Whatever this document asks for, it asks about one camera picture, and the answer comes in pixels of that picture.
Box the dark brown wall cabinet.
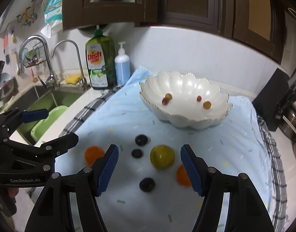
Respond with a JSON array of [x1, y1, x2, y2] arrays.
[[62, 0, 286, 63]]

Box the orange mandarin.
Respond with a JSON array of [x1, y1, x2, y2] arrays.
[[176, 165, 191, 188], [84, 146, 105, 166]]

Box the green plastic basin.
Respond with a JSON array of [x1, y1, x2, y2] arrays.
[[30, 105, 69, 142]]

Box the person left hand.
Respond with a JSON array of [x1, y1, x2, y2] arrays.
[[7, 188, 19, 199]]

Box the black wire sink basket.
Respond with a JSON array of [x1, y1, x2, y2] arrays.
[[22, 43, 47, 68]]

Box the hanging plastic bag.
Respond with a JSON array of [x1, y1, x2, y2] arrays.
[[41, 0, 63, 38]]

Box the black knife block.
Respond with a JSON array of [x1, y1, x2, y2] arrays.
[[252, 69, 296, 131]]

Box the dark plum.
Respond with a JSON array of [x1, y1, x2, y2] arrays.
[[139, 177, 156, 193], [135, 134, 149, 147]]

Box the tall chrome kitchen faucet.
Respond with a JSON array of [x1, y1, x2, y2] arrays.
[[17, 35, 60, 89]]

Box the stainless steel sink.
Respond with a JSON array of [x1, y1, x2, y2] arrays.
[[0, 84, 83, 146]]

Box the light blue patterned cloth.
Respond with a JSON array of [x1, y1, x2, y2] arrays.
[[53, 65, 275, 232]]

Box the yellow sponge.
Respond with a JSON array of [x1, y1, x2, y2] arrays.
[[65, 74, 82, 84]]

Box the red jujube date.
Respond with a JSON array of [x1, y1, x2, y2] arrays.
[[162, 97, 170, 106]]

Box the white scalloped ceramic bowl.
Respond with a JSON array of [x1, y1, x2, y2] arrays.
[[139, 71, 233, 130]]

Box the black white plaid cloth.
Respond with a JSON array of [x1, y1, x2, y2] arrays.
[[58, 85, 288, 232]]

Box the metal bowl left counter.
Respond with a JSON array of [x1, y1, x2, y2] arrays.
[[0, 77, 18, 102]]

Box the green dish soap bottle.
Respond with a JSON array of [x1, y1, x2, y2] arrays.
[[85, 26, 116, 90]]

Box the stainless steel pots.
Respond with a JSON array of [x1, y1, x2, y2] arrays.
[[279, 101, 296, 159]]

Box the blue white pump bottle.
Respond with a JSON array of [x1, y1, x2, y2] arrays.
[[114, 42, 131, 86]]

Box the small brown longan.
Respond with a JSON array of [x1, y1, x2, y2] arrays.
[[202, 101, 211, 109]]

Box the green apple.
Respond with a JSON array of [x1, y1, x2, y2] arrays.
[[150, 145, 176, 170]]

